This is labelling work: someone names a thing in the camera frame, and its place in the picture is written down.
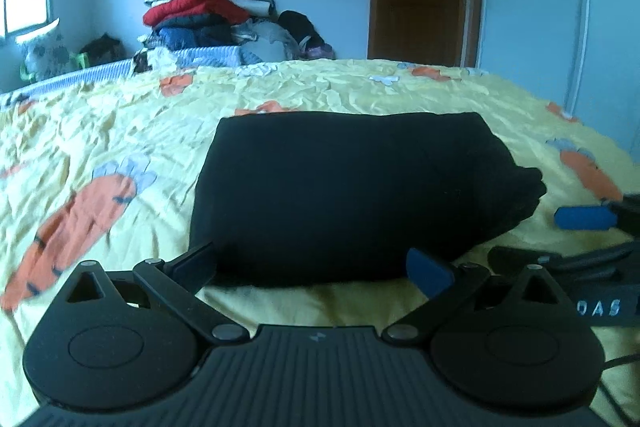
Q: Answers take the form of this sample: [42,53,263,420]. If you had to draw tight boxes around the purple bag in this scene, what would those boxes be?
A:
[302,41,337,60]

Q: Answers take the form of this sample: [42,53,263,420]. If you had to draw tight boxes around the black bag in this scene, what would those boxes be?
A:
[79,33,127,68]

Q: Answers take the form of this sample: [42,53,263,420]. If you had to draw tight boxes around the white wardrobe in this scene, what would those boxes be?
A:
[480,0,640,143]

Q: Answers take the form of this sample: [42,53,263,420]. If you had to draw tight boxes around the black pants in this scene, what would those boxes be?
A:
[189,110,548,289]

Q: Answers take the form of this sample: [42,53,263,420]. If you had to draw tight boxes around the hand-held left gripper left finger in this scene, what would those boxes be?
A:
[52,243,248,350]

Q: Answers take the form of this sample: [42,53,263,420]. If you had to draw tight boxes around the pile of clothes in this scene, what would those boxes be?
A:
[134,0,301,68]

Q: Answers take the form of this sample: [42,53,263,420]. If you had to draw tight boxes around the blue striped bedding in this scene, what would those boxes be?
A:
[0,46,241,105]

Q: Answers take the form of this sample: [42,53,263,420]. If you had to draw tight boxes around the green stool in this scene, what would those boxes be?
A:
[19,51,91,80]

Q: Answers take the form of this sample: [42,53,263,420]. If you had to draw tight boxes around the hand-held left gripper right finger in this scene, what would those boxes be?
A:
[381,248,576,348]

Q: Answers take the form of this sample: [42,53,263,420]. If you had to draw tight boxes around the floral pillow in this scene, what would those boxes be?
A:
[22,20,76,78]

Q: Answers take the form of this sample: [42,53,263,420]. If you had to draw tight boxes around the yellow carrot-print bedsheet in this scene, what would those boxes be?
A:
[0,57,640,413]

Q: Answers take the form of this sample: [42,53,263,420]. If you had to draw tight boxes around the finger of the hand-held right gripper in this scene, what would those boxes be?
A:
[554,194,640,238]
[487,241,640,283]

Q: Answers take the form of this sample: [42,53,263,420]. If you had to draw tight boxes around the black backpack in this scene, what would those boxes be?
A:
[277,10,326,58]

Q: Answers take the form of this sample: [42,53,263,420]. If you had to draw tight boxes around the black cable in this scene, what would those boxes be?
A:
[597,353,640,425]

